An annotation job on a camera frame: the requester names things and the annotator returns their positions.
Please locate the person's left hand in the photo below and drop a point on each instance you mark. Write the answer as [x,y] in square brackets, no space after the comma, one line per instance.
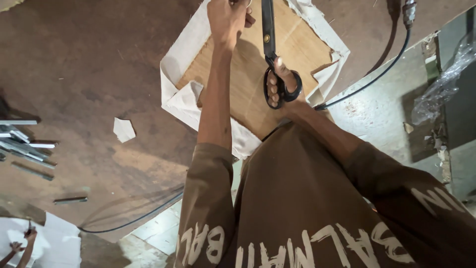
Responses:
[225,20]

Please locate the person's right hand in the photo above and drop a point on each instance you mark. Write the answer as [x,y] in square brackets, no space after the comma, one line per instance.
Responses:
[288,80]

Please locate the person's left fingers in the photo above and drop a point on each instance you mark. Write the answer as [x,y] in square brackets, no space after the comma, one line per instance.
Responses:
[248,18]

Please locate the black scissors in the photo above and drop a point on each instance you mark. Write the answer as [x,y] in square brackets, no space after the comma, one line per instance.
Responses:
[268,33]

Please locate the white canvas cloth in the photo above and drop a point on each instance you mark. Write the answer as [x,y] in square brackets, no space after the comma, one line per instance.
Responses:
[186,108]

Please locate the plywood board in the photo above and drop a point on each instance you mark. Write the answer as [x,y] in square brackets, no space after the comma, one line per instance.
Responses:
[253,85]

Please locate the small white cloth scrap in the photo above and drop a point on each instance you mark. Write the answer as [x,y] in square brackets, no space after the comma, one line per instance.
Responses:
[123,130]

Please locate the small paper scrap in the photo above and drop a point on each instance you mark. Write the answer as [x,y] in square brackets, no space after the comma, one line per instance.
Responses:
[408,127]

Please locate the brown printed shirt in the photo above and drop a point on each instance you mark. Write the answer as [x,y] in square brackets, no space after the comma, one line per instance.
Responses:
[308,208]

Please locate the clear plastic wrap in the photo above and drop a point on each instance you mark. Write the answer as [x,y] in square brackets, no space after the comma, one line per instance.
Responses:
[442,89]

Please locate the dark grey cabinet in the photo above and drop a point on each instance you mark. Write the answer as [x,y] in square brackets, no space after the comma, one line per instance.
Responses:
[459,123]

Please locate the single dark metal bar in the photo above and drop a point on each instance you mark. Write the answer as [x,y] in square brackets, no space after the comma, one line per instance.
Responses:
[70,200]

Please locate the pile of metal strips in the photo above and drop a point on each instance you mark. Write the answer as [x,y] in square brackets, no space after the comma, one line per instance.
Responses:
[22,149]

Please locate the white cloth sheet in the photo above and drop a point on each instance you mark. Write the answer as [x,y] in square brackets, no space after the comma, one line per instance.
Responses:
[55,242]

